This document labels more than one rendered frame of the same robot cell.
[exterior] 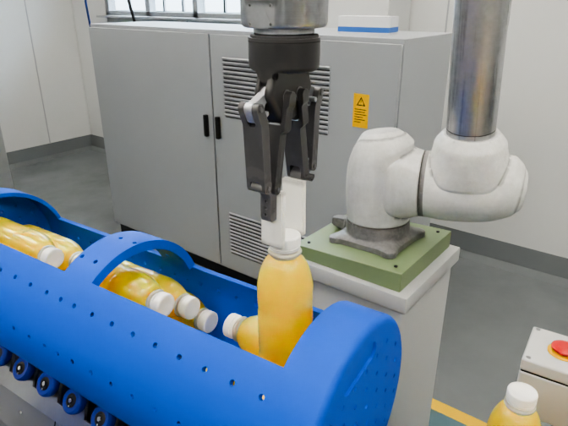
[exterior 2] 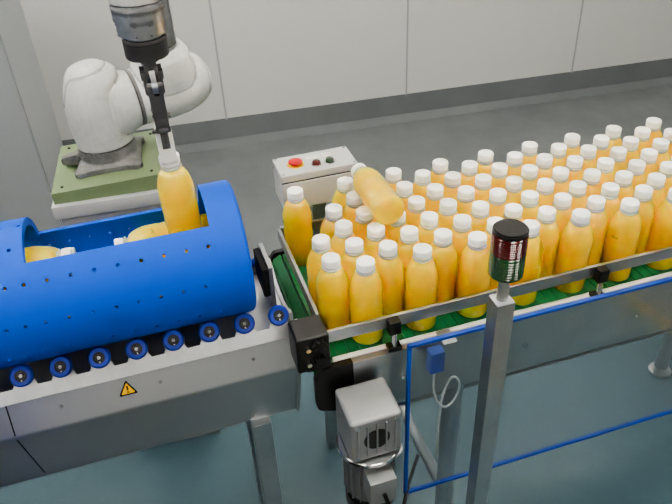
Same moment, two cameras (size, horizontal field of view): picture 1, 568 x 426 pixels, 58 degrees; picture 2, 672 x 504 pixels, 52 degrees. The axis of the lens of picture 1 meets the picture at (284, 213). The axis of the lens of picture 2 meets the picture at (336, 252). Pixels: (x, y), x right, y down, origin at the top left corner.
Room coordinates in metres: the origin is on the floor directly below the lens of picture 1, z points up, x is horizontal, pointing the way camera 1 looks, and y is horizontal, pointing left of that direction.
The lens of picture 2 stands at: (-0.45, 0.70, 1.94)
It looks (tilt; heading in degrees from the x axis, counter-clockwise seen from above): 36 degrees down; 311
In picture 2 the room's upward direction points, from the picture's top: 3 degrees counter-clockwise
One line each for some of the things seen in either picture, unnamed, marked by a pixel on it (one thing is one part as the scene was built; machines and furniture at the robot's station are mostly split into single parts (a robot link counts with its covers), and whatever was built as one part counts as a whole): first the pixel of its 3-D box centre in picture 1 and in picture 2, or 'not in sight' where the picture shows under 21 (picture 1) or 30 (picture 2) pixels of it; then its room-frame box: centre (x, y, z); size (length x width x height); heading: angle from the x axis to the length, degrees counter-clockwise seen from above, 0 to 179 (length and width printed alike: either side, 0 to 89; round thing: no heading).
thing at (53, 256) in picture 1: (51, 258); not in sight; (0.84, 0.43, 1.15); 0.04 x 0.02 x 0.04; 146
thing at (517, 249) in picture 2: not in sight; (509, 241); (-0.03, -0.25, 1.23); 0.06 x 0.06 x 0.04
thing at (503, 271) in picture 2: not in sight; (506, 262); (-0.03, -0.25, 1.18); 0.06 x 0.06 x 0.05
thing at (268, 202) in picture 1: (264, 200); (164, 137); (0.53, 0.02, 1.39); 0.03 x 0.01 x 0.05; 146
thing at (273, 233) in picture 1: (273, 218); (166, 146); (0.54, 0.01, 1.36); 0.03 x 0.01 x 0.07; 56
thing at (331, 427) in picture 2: not in sight; (326, 335); (0.61, -0.47, 0.50); 0.04 x 0.04 x 1.00; 56
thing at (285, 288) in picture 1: (285, 312); (179, 204); (0.56, 0.00, 1.23); 0.07 x 0.07 x 0.19
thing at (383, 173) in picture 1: (384, 174); (98, 102); (1.17, -0.24, 1.21); 0.18 x 0.16 x 0.22; 68
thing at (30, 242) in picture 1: (20, 243); not in sight; (0.90, 0.51, 1.15); 0.19 x 0.07 x 0.07; 56
